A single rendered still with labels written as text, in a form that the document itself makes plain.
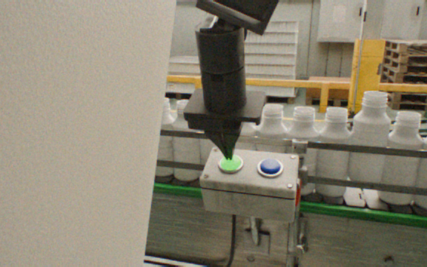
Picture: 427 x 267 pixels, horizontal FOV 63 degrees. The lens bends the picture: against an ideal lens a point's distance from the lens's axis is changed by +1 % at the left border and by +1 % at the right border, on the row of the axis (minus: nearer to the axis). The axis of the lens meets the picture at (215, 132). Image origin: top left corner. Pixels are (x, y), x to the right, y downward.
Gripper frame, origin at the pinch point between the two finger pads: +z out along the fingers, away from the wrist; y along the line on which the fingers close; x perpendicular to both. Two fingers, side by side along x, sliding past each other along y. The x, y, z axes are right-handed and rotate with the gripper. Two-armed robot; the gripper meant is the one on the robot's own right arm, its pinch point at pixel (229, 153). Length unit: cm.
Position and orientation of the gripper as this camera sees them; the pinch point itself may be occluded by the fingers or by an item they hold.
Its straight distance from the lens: 52.2
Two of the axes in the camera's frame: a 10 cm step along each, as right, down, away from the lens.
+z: 0.9, 8.0, 6.0
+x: -2.4, 6.0, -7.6
